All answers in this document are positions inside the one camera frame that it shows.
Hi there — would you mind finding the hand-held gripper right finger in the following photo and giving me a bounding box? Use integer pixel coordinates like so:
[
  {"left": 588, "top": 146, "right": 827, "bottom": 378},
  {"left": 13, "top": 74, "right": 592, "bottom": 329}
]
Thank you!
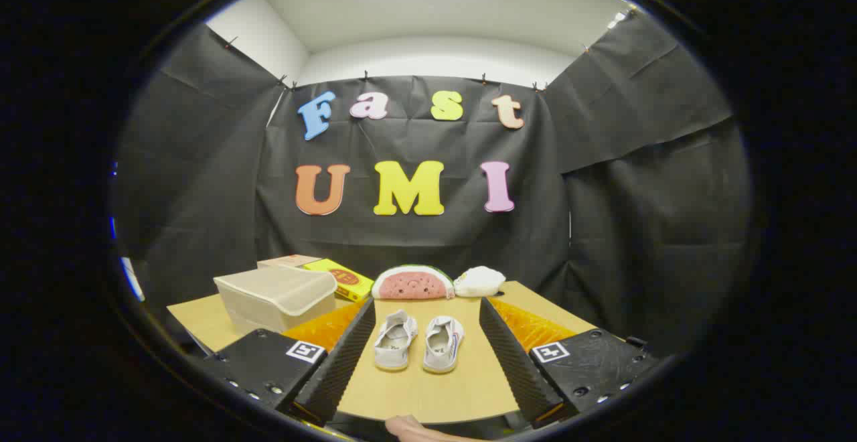
[{"left": 479, "top": 297, "right": 660, "bottom": 429}]

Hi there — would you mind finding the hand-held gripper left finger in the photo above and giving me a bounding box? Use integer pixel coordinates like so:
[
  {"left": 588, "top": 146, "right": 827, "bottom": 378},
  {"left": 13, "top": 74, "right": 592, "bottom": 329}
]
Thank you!
[{"left": 201, "top": 297, "right": 377, "bottom": 427}]

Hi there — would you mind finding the white canvas shoe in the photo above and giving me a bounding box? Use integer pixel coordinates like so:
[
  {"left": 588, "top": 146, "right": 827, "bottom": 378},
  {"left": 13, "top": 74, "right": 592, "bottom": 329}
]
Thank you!
[
  {"left": 373, "top": 309, "right": 419, "bottom": 372},
  {"left": 422, "top": 315, "right": 465, "bottom": 374}
]

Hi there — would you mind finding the beige translucent storage box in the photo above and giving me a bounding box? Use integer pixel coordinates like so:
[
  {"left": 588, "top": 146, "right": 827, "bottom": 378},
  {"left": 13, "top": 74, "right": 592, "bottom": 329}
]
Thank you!
[{"left": 213, "top": 266, "right": 339, "bottom": 334}]

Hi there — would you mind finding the yellow book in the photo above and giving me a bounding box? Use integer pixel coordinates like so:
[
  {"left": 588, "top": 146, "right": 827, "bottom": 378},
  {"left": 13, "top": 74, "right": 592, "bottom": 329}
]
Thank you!
[{"left": 303, "top": 258, "right": 375, "bottom": 303}]

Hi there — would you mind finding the white plush toy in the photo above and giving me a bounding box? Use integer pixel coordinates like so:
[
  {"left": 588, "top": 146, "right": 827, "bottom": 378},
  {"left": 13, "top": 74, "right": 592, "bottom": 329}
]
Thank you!
[{"left": 453, "top": 266, "right": 507, "bottom": 298}]

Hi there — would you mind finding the watermelon slice plush toy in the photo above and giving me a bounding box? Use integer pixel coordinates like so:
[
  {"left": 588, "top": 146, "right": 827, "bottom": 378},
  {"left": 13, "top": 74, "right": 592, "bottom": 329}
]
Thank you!
[{"left": 371, "top": 265, "right": 456, "bottom": 301}]

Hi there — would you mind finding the beige book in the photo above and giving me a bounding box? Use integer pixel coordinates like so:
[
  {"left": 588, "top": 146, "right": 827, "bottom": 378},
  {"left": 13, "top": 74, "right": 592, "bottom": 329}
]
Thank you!
[{"left": 257, "top": 254, "right": 322, "bottom": 270}]

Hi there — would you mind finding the black backdrop cloth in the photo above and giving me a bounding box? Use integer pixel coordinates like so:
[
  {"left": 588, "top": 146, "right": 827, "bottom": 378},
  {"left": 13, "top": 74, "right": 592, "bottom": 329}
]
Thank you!
[{"left": 114, "top": 10, "right": 754, "bottom": 362}]

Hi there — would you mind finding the white flat side table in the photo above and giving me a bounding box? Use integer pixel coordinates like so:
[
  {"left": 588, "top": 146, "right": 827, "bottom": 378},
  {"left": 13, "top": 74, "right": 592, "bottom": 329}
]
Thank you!
[{"left": 121, "top": 256, "right": 145, "bottom": 302}]

